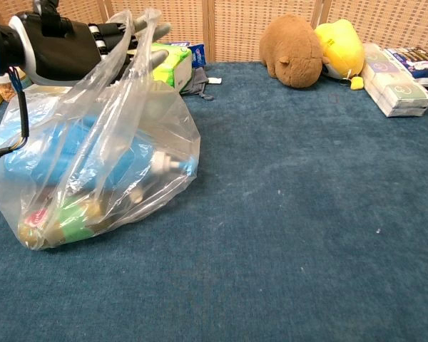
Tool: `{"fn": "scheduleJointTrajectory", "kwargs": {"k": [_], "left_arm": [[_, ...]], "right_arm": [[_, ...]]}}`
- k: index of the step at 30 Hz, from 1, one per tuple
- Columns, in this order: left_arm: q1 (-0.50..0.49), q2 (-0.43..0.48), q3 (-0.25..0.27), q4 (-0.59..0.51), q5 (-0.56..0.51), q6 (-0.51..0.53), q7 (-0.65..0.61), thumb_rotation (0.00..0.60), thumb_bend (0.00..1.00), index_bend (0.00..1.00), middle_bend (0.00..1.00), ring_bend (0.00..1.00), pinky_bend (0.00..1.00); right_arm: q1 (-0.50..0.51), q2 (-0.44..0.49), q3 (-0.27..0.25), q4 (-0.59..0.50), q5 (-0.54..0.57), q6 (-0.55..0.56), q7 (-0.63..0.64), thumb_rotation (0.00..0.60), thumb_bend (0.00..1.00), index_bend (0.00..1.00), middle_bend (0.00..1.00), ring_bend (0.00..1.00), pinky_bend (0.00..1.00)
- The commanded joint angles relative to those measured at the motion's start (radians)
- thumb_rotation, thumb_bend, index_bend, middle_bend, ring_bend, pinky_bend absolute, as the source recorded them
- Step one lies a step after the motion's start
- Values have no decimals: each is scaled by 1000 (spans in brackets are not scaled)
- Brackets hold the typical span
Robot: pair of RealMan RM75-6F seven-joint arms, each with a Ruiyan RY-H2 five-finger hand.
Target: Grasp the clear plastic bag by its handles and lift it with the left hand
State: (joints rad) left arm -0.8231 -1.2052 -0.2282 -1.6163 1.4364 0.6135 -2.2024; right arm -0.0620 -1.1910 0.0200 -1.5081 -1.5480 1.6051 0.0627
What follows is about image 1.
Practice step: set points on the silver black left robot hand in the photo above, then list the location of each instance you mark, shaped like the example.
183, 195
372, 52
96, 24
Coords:
57, 46

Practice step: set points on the clear plastic bag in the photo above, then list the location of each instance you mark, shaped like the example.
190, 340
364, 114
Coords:
157, 117

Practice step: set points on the green tissue pack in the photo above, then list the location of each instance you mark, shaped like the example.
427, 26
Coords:
176, 66

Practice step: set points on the blue bottle with white nozzle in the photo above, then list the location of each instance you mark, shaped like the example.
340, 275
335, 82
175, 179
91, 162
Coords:
128, 160

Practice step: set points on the small blue packet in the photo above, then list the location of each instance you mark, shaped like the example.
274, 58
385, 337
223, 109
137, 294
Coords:
198, 55

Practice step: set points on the grey cloth pouch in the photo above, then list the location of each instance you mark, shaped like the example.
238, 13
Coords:
199, 82

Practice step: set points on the small green item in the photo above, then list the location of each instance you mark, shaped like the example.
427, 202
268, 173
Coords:
75, 222

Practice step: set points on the wicker folding screen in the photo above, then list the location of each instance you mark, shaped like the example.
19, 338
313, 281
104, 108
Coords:
242, 25

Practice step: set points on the brown capybara plush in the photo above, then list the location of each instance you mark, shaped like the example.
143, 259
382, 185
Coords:
292, 50

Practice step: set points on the yellow plush toy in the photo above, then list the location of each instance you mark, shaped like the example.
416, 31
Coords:
342, 46

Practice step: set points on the blue carpet table cover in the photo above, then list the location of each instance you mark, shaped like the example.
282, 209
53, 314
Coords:
289, 213

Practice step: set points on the pastel multi-pack tissues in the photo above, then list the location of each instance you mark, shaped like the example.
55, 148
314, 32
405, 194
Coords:
396, 89

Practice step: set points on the dark blue snack pack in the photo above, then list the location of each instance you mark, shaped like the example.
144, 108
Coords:
417, 64

